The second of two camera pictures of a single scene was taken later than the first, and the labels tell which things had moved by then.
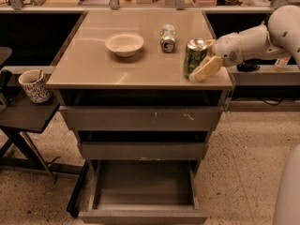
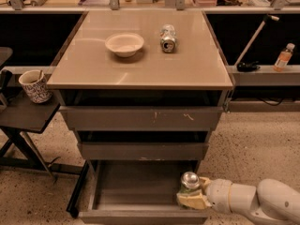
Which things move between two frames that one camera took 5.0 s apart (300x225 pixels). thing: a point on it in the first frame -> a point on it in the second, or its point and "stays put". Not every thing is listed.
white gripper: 227,49 -> 217,192
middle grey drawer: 142,150 stays put
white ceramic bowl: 124,44 stays put
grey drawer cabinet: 143,90 stays put
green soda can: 195,52 -> 189,182
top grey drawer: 141,118 stays put
